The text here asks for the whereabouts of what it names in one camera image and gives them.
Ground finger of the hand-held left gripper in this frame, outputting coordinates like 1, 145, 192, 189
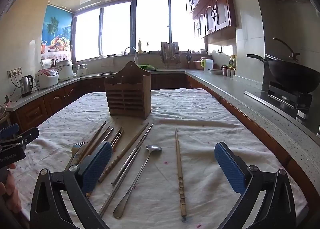
11, 127, 40, 149
0, 123, 20, 141

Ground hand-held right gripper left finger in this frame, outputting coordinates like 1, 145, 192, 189
29, 141, 113, 229

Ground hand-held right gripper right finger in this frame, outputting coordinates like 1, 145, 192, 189
214, 141, 298, 229

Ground metal fork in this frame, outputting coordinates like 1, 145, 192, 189
64, 141, 88, 171

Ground plain wooden chopstick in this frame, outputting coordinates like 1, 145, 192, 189
112, 130, 125, 152
110, 127, 123, 144
74, 121, 107, 167

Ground carved wooden chopstick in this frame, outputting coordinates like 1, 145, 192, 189
174, 128, 187, 218
98, 122, 150, 183

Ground metal spoon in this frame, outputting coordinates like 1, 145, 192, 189
113, 145, 162, 219

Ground wooden utensil holder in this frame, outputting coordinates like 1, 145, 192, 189
104, 61, 152, 120

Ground person's left hand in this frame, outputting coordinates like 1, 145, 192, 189
0, 163, 22, 214

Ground wooden base cabinets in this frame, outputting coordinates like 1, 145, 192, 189
5, 72, 315, 209

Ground steel electric kettle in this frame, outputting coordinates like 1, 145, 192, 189
20, 75, 34, 98

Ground white pink rice cooker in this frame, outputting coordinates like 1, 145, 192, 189
34, 69, 59, 89

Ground large white steamer pot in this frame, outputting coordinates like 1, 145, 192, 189
56, 58, 75, 82

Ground grey kitchen countertop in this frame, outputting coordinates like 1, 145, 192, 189
5, 67, 320, 170

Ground small white pot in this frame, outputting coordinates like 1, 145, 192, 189
76, 63, 88, 77

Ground gas stove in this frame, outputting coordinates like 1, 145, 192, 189
244, 81, 320, 130

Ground white dish cloth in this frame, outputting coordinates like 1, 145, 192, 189
100, 56, 115, 67

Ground clear pitcher green lid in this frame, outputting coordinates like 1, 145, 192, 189
201, 59, 214, 71

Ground black wok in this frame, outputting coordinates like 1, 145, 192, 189
246, 54, 320, 94

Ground chrome sink faucet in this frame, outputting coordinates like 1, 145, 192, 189
124, 46, 138, 65

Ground dish rack with knives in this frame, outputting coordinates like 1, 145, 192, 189
160, 42, 182, 69

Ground kitchen window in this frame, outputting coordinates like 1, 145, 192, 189
72, 0, 208, 62

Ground beach fruit wall poster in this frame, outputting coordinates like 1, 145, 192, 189
41, 4, 73, 61

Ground wooden wall cabinets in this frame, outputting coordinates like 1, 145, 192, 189
182, 0, 241, 40

